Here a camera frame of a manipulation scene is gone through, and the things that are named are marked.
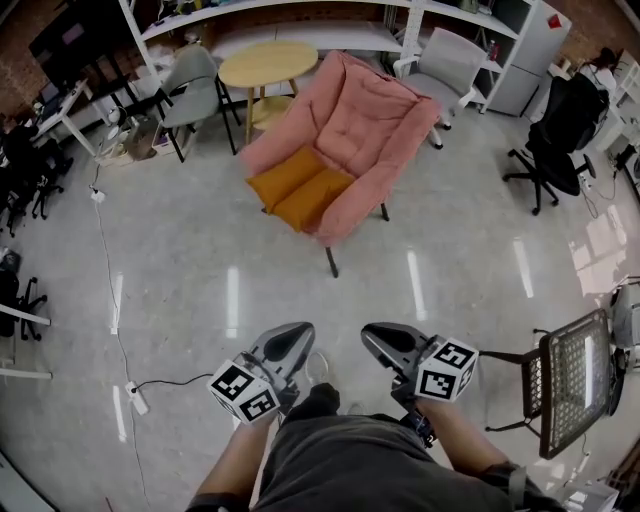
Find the white power strip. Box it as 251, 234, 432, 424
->
124, 380, 151, 417

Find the person's right forearm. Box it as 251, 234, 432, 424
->
418, 398, 507, 476

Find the white desk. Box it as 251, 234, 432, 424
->
0, 303, 54, 382
593, 48, 640, 154
30, 78, 104, 159

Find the white cabinet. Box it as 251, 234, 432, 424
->
485, 0, 574, 119

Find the round wooden side table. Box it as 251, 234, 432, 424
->
217, 40, 320, 147

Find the black screen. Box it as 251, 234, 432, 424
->
28, 0, 132, 97

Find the pink padded armchair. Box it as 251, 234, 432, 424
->
239, 49, 443, 279

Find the white storage box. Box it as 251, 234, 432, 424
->
563, 480, 622, 512

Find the person's left forearm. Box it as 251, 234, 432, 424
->
192, 413, 282, 512

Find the grey office chair white frame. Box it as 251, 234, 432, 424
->
393, 26, 489, 151

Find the black cable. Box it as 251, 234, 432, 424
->
134, 371, 217, 392

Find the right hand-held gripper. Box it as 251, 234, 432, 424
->
360, 322, 480, 413

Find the person's white shoe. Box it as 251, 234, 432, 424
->
303, 350, 330, 387

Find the black swivel chair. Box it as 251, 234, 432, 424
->
0, 269, 50, 343
0, 117, 75, 237

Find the white cable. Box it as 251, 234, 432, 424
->
92, 164, 152, 511

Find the cardboard box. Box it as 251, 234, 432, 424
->
121, 116, 167, 162

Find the grey chair with black legs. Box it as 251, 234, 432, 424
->
153, 44, 242, 164

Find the person's dark grey clothing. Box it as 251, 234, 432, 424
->
185, 382, 569, 512

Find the white shelving unit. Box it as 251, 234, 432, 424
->
118, 0, 540, 117

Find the orange cushion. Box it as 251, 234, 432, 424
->
244, 145, 358, 234

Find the black office chair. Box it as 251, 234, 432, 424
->
501, 73, 612, 217

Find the black mesh chair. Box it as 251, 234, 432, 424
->
478, 308, 627, 461

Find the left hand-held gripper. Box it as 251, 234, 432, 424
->
207, 321, 317, 425

